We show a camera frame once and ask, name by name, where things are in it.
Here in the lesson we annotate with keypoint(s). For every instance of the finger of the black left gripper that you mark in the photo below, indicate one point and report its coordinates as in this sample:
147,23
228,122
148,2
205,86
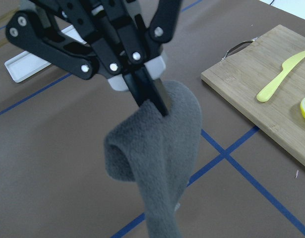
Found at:
158,94

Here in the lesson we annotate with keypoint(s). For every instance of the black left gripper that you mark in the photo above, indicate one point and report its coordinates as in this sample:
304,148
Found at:
106,37

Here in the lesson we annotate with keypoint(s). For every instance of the dark grey towel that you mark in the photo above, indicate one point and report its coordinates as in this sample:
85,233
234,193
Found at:
158,153

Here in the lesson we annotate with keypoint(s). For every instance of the bamboo cutting board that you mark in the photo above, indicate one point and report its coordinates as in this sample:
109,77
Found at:
266,83

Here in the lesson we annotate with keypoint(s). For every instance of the white towel rack tray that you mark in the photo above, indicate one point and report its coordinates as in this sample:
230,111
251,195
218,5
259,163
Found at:
24,65

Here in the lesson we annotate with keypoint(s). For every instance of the yellow plastic knife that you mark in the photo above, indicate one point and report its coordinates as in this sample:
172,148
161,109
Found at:
267,92

